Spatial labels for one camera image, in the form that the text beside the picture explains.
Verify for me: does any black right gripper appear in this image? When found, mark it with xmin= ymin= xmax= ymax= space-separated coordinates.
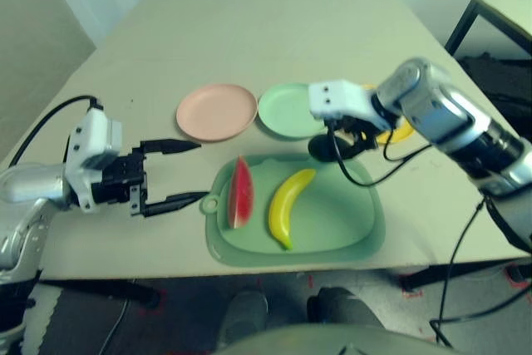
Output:
xmin=330 ymin=116 xmax=379 ymax=159

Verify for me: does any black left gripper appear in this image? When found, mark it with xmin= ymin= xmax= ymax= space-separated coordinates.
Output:
xmin=91 ymin=137 xmax=210 ymax=218

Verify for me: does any dark green avocado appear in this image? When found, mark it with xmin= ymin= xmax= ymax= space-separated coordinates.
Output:
xmin=308 ymin=134 xmax=354 ymax=164

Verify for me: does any red watermelon slice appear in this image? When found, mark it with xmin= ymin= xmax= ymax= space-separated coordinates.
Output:
xmin=227 ymin=155 xmax=257 ymax=230

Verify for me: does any yellow toy banana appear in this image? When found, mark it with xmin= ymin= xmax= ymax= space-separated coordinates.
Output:
xmin=268 ymin=168 xmax=318 ymax=251

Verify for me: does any yellow round plate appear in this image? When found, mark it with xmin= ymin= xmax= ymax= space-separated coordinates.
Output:
xmin=361 ymin=83 xmax=416 ymax=146

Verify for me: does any mint green round plate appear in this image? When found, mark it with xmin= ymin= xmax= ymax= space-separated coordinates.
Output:
xmin=257 ymin=82 xmax=329 ymax=140

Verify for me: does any green silicone tray mat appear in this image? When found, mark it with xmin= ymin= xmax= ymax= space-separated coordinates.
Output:
xmin=199 ymin=154 xmax=386 ymax=268

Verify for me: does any pink round plate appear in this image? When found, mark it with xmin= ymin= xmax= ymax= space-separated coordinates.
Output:
xmin=175 ymin=83 xmax=258 ymax=143

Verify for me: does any black table foot bar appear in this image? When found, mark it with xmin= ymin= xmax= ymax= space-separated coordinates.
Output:
xmin=39 ymin=279 xmax=161 ymax=309
xmin=401 ymin=261 xmax=516 ymax=292

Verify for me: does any grey left robot foot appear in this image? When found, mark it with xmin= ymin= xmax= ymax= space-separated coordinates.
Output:
xmin=219 ymin=290 xmax=269 ymax=348

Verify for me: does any grey robot foot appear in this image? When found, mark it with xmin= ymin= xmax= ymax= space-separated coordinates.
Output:
xmin=219 ymin=290 xmax=269 ymax=348
xmin=306 ymin=286 xmax=383 ymax=328

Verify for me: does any black fabric bundle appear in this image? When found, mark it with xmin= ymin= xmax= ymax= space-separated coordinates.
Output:
xmin=456 ymin=51 xmax=532 ymax=123

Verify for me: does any grey right robot foot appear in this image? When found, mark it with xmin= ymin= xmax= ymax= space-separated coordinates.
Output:
xmin=306 ymin=286 xmax=383 ymax=328

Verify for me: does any grey jagged foam floor mat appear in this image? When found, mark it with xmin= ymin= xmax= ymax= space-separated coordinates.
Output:
xmin=18 ymin=288 xmax=63 ymax=355

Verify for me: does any black-framed side table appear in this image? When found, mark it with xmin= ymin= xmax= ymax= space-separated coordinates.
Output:
xmin=444 ymin=0 xmax=532 ymax=61

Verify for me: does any grey robot torso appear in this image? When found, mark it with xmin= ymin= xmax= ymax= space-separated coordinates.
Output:
xmin=215 ymin=323 xmax=454 ymax=355

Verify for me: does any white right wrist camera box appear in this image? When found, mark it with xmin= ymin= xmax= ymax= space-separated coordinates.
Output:
xmin=308 ymin=79 xmax=390 ymax=130

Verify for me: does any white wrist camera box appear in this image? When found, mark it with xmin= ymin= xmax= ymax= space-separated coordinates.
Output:
xmin=308 ymin=79 xmax=390 ymax=130
xmin=65 ymin=108 xmax=125 ymax=211

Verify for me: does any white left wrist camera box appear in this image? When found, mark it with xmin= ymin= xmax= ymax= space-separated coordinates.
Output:
xmin=65 ymin=108 xmax=125 ymax=211

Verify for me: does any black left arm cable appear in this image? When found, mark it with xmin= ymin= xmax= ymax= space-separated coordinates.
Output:
xmin=7 ymin=95 xmax=104 ymax=167

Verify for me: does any thin white floor cable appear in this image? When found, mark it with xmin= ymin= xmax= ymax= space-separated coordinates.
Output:
xmin=99 ymin=303 xmax=130 ymax=355

